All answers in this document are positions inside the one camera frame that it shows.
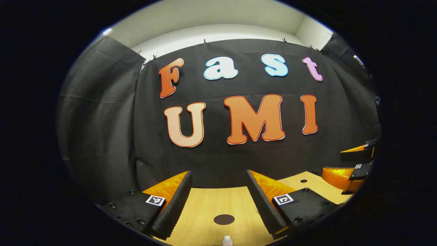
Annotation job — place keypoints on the black backdrop cloth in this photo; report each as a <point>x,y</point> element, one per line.
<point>222,157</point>

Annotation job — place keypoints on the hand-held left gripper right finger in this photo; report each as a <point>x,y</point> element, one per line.
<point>266,208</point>

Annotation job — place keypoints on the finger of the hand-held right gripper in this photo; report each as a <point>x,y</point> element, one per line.
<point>362,172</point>
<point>358,155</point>

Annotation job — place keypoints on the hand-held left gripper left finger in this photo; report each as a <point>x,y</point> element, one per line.
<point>175,208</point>

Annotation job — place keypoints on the white toothpaste tube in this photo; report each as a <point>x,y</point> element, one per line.
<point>227,241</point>

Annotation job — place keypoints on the light wooden desktop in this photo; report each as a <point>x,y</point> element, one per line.
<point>205,205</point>

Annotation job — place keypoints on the dark round coaster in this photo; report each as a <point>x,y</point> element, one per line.
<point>224,219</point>

